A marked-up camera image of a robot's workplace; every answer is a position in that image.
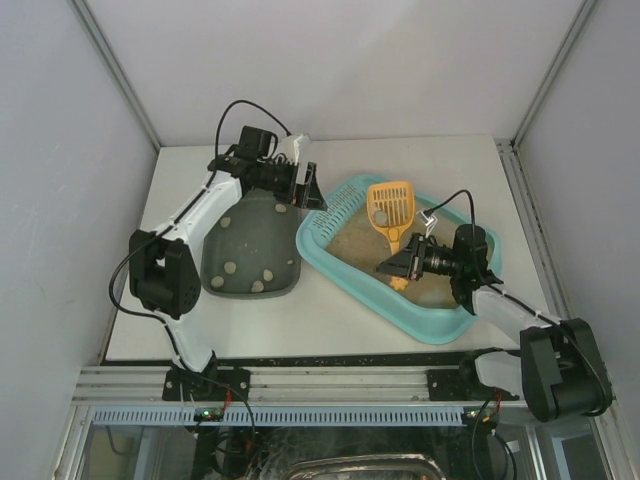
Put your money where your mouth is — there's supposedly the orange litter scoop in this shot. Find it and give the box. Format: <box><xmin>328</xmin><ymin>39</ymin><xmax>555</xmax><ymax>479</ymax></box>
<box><xmin>365</xmin><ymin>180</ymin><xmax>415</xmax><ymax>292</ymax></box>

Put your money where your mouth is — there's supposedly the teal litter box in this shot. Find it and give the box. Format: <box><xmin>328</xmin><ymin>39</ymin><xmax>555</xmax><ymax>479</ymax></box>
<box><xmin>296</xmin><ymin>174</ymin><xmax>475</xmax><ymax>345</ymax></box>

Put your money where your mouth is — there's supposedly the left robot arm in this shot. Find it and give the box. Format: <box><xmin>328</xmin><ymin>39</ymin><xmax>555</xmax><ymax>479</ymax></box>
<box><xmin>126</xmin><ymin>126</ymin><xmax>327</xmax><ymax>374</ymax></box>

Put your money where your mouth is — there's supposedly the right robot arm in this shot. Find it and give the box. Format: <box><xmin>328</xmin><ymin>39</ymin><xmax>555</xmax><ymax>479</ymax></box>
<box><xmin>376</xmin><ymin>224</ymin><xmax>613</xmax><ymax>422</ymax></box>

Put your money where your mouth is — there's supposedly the beige cat litter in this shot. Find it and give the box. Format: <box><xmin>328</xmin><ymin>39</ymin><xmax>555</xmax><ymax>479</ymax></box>
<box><xmin>324</xmin><ymin>194</ymin><xmax>496</xmax><ymax>311</ymax></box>

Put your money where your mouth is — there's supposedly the dark grey plastic tray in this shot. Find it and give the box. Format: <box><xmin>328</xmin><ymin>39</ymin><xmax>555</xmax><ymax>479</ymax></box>
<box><xmin>200</xmin><ymin>190</ymin><xmax>301</xmax><ymax>300</ymax></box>

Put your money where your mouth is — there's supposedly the metal bowl below table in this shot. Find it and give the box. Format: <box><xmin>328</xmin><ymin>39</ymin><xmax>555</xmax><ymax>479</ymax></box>
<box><xmin>281</xmin><ymin>453</ymin><xmax>446</xmax><ymax>479</ymax></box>

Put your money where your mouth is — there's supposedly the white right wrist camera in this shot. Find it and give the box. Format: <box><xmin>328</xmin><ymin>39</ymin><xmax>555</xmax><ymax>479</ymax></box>
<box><xmin>416</xmin><ymin>209</ymin><xmax>438</xmax><ymax>237</ymax></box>

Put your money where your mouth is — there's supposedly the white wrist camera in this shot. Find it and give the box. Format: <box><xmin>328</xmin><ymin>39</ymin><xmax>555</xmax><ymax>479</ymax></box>
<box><xmin>416</xmin><ymin>209</ymin><xmax>438</xmax><ymax>237</ymax></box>
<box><xmin>276</xmin><ymin>133</ymin><xmax>311</xmax><ymax>165</ymax></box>

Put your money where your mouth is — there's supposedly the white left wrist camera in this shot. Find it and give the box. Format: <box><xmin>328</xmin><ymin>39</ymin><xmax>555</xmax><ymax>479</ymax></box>
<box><xmin>276</xmin><ymin>133</ymin><xmax>311</xmax><ymax>165</ymax></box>

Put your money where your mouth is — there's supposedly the black right camera cable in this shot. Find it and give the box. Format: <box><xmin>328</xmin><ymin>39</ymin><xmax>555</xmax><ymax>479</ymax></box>
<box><xmin>429</xmin><ymin>188</ymin><xmax>614</xmax><ymax>416</ymax></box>

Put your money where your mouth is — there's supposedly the black camera cable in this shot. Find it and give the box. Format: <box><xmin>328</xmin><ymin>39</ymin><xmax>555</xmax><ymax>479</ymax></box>
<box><xmin>109</xmin><ymin>99</ymin><xmax>294</xmax><ymax>371</ymax></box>
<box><xmin>429</xmin><ymin>188</ymin><xmax>614</xmax><ymax>416</ymax></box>

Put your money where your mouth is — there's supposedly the black left camera cable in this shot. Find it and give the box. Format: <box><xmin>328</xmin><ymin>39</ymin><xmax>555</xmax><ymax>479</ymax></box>
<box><xmin>109</xmin><ymin>99</ymin><xmax>294</xmax><ymax>371</ymax></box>

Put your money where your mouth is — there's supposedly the aluminium mounting rail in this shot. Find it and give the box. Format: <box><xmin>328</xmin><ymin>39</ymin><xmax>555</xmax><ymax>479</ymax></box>
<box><xmin>72</xmin><ymin>362</ymin><xmax>619</xmax><ymax>406</ymax></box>

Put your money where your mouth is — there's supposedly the blue slotted cable duct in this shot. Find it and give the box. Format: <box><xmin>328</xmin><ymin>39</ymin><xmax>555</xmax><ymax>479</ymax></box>
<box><xmin>93</xmin><ymin>405</ymin><xmax>465</xmax><ymax>427</ymax></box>

